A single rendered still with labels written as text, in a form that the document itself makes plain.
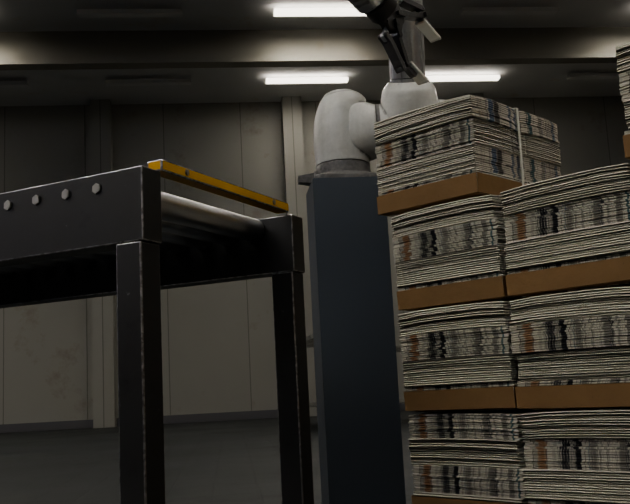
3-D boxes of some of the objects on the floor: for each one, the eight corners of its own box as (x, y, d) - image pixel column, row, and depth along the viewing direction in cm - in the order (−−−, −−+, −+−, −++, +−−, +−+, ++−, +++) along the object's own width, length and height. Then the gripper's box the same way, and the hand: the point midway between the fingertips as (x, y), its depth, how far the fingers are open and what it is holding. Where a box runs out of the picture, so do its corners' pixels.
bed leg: (174, 694, 127) (163, 244, 138) (150, 708, 122) (141, 239, 132) (143, 690, 130) (134, 248, 140) (118, 703, 125) (111, 244, 135)
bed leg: (322, 608, 171) (305, 273, 182) (309, 616, 166) (293, 270, 177) (297, 607, 174) (282, 276, 184) (283, 614, 169) (268, 273, 179)
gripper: (376, -33, 199) (428, 28, 211) (348, 45, 188) (406, 105, 200) (401, -45, 194) (453, 18, 206) (374, 35, 183) (431, 97, 195)
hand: (427, 58), depth 202 cm, fingers open, 13 cm apart
